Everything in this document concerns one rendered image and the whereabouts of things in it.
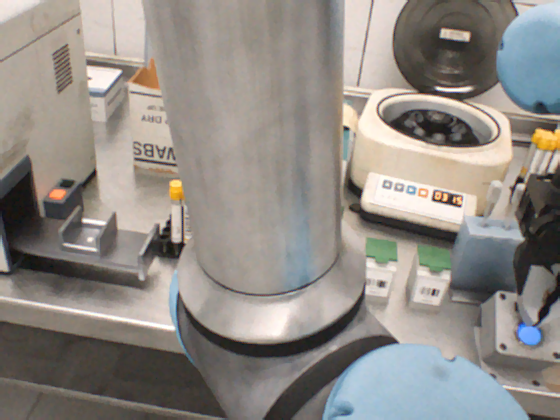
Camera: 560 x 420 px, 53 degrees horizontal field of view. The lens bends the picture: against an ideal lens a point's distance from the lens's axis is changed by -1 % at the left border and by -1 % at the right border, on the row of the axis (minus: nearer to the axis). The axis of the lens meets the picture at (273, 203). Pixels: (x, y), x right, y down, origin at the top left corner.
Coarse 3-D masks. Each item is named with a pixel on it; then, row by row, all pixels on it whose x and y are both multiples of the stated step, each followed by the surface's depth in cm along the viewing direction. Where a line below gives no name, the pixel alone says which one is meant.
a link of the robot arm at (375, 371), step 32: (352, 352) 32; (384, 352) 30; (416, 352) 30; (320, 384) 30; (352, 384) 28; (384, 384) 28; (416, 384) 29; (448, 384) 29; (480, 384) 29; (288, 416) 30; (320, 416) 29; (352, 416) 27; (384, 416) 27; (416, 416) 27; (448, 416) 28; (480, 416) 28; (512, 416) 28
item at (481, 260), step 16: (464, 224) 71; (480, 224) 71; (496, 224) 71; (512, 224) 71; (464, 240) 70; (480, 240) 69; (496, 240) 69; (512, 240) 69; (464, 256) 71; (480, 256) 70; (496, 256) 70; (512, 256) 70; (464, 272) 72; (480, 272) 72; (496, 272) 72; (512, 272) 71; (448, 288) 75; (464, 288) 74; (480, 288) 73; (496, 288) 73; (512, 288) 73
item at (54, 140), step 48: (0, 0) 65; (48, 0) 69; (0, 48) 61; (48, 48) 71; (0, 96) 62; (48, 96) 73; (0, 144) 64; (48, 144) 75; (0, 192) 65; (48, 192) 77; (0, 240) 67
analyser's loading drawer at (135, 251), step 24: (24, 216) 74; (72, 216) 70; (24, 240) 70; (48, 240) 70; (72, 240) 71; (96, 240) 67; (120, 240) 71; (144, 240) 72; (96, 264) 69; (120, 264) 68; (144, 264) 68
